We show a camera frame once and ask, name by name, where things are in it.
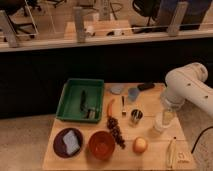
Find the black knife in tray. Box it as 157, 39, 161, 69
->
80, 90, 86, 111

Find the bunch of dark grapes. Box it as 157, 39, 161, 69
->
107, 116, 126, 149

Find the small block in tray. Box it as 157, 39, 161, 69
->
86, 109, 96, 119

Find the red bowl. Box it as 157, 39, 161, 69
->
88, 131, 115, 160

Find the clear plastic container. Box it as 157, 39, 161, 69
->
154, 111, 175, 133

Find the grey post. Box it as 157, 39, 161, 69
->
167, 1, 188, 37
0, 10, 19, 48
73, 6, 86, 43

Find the grey post middle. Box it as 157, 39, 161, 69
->
73, 6, 86, 43

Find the green plastic tray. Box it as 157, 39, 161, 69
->
56, 78, 104, 123

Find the grey post right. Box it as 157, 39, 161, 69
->
167, 1, 188, 37

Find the yellow-red apple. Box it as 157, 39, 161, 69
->
133, 137, 148, 153

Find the black remote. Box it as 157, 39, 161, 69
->
137, 83, 155, 91

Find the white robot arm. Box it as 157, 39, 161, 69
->
161, 62, 213, 118

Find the metal cup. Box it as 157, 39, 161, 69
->
130, 109, 143, 126

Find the grey post left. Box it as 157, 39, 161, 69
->
0, 10, 19, 48

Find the blue-grey cup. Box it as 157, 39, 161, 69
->
128, 87, 140, 101

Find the orange carrot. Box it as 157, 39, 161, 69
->
107, 99, 115, 117

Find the grey-blue sponge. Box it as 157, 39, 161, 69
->
63, 130, 80, 155

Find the black cable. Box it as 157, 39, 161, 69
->
190, 125, 213, 154

